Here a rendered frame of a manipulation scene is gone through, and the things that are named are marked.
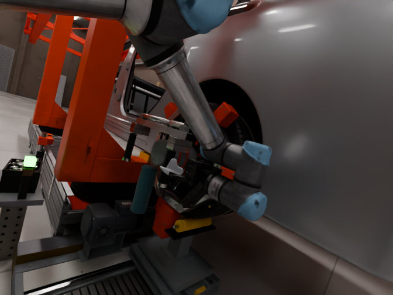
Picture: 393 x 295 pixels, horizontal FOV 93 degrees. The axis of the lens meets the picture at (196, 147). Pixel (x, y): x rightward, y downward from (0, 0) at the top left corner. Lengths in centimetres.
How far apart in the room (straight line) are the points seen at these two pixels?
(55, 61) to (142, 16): 290
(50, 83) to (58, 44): 49
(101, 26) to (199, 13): 103
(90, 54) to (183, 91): 84
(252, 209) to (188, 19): 40
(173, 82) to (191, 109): 8
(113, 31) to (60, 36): 195
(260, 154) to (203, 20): 32
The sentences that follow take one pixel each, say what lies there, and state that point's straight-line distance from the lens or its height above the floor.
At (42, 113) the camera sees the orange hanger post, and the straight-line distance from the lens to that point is 313.
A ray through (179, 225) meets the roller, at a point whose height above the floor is 52.
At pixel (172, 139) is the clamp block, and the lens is 73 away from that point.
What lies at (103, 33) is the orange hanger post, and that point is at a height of 135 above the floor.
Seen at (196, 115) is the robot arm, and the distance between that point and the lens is 47.
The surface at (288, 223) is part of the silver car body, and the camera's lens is 82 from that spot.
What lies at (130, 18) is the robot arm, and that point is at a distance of 28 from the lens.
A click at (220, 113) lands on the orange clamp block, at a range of 88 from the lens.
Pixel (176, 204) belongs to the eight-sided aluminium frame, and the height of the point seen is 61.
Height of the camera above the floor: 99
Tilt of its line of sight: 4 degrees down
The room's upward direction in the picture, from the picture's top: 17 degrees clockwise
